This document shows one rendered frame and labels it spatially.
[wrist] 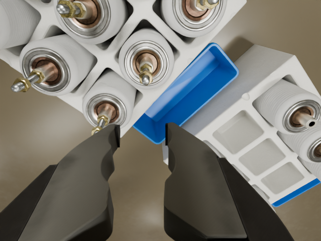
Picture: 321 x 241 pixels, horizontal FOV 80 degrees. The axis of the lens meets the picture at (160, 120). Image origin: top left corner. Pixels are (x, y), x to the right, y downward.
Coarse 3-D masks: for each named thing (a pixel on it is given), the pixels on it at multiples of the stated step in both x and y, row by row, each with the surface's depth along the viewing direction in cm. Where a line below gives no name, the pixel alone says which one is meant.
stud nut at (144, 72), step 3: (141, 72) 25; (144, 72) 25; (147, 72) 25; (150, 72) 26; (141, 75) 25; (150, 75) 25; (141, 78) 25; (150, 78) 25; (141, 81) 25; (150, 81) 25
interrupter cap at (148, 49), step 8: (144, 40) 31; (136, 48) 31; (144, 48) 31; (152, 48) 31; (160, 48) 31; (128, 56) 32; (136, 56) 32; (144, 56) 32; (152, 56) 32; (160, 56) 32; (128, 64) 32; (136, 64) 33; (160, 64) 33; (168, 64) 32; (128, 72) 33; (136, 72) 33; (152, 72) 33; (160, 72) 33; (136, 80) 34; (160, 80) 34
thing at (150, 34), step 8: (136, 32) 37; (144, 32) 32; (152, 32) 34; (128, 40) 31; (136, 40) 31; (152, 40) 31; (160, 40) 31; (128, 48) 31; (168, 48) 32; (120, 56) 32; (168, 56) 32; (120, 64) 33; (168, 72) 34; (128, 80) 34; (144, 88) 35; (152, 88) 36
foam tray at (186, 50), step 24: (48, 0) 37; (144, 0) 34; (240, 0) 35; (48, 24) 35; (144, 24) 46; (96, 48) 38; (120, 48) 47; (192, 48) 39; (96, 72) 40; (120, 72) 40; (72, 96) 42; (144, 96) 43
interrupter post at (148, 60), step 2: (144, 58) 31; (146, 58) 31; (148, 58) 31; (142, 60) 31; (144, 60) 30; (146, 60) 30; (148, 60) 30; (150, 60) 31; (140, 62) 31; (142, 62) 30; (144, 62) 30; (146, 62) 30; (148, 62) 30; (150, 62) 30; (152, 62) 32; (140, 64) 30; (142, 64) 30; (148, 64) 30; (150, 64) 30; (152, 64) 30; (140, 66) 30; (152, 66) 30; (152, 68) 30; (152, 70) 30
